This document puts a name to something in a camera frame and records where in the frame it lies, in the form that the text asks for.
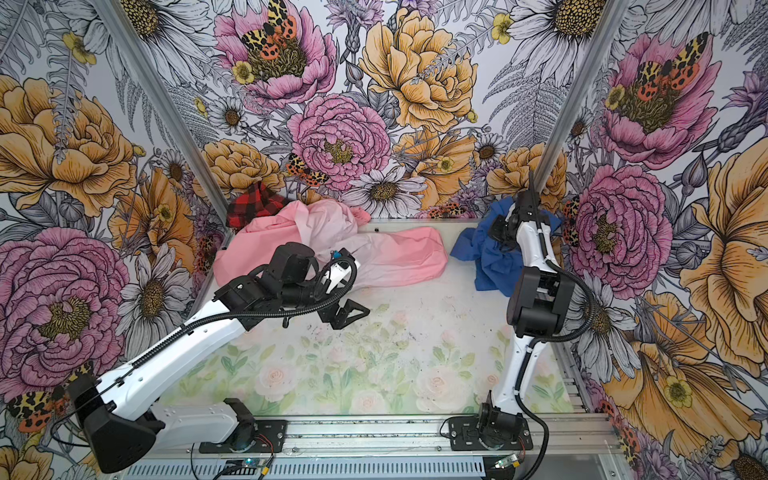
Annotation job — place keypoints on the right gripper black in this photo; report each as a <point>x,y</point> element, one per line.
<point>495,232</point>

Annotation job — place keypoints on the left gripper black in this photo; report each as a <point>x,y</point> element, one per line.
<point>340,320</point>

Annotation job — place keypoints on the blue cloth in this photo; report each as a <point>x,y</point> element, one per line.
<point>497,266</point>

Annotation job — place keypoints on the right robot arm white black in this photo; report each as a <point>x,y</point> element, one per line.
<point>548,305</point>

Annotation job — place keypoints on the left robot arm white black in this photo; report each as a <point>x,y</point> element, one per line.
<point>120,413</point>

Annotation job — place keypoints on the pink cloth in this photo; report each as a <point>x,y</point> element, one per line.
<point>386,259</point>

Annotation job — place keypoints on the red black plaid cloth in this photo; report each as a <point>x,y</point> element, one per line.
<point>257,201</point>

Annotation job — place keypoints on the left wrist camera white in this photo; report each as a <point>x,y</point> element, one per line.
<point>339,273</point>

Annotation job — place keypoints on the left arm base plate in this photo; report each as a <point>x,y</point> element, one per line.
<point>264,435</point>

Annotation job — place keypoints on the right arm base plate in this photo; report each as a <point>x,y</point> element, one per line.
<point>464,435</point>

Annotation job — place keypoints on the aluminium front rail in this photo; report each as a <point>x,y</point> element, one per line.
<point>558,434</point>

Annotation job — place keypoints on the right aluminium frame post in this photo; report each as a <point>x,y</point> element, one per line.
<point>599,48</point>

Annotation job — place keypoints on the aluminium frame post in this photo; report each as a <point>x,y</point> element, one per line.
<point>139,63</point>
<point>599,48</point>

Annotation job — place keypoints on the white slotted cable duct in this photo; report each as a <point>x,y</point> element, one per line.
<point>461,467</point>

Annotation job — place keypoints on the left aluminium frame post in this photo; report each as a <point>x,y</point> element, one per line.
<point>139,63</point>

